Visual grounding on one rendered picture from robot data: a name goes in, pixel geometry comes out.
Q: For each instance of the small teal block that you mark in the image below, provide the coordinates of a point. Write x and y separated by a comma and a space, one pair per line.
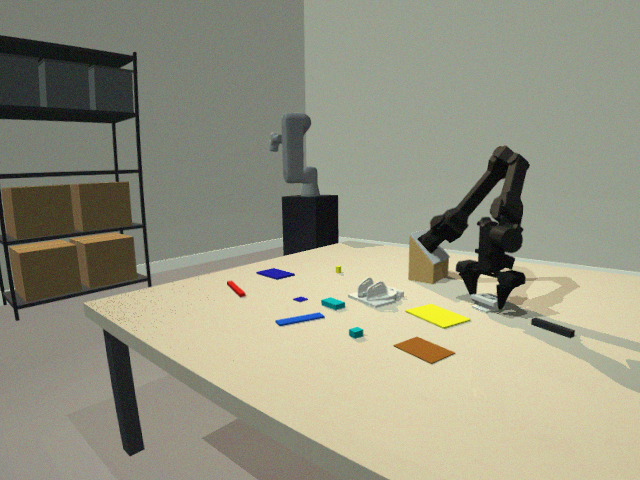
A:
356, 332

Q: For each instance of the teal rectangular block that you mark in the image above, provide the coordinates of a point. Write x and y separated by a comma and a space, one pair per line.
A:
333, 304

